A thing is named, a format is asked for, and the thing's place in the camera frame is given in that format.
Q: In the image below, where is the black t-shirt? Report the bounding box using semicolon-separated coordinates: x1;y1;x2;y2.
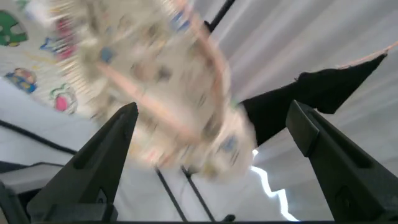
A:
240;53;389;147

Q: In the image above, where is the cream printed garment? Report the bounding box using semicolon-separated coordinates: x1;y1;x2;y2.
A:
0;0;259;184

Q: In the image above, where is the black clothes rack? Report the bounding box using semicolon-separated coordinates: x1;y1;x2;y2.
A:
154;0;237;223

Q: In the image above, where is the pink clothes hanger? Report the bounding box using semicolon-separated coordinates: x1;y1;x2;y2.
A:
336;40;398;70
95;17;231;144

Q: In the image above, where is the black cable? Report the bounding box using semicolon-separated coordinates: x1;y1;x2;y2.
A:
0;119;78;156

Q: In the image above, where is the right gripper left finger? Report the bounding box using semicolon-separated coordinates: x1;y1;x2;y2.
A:
25;101;139;223

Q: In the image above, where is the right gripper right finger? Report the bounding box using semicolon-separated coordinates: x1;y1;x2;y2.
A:
285;99;398;223

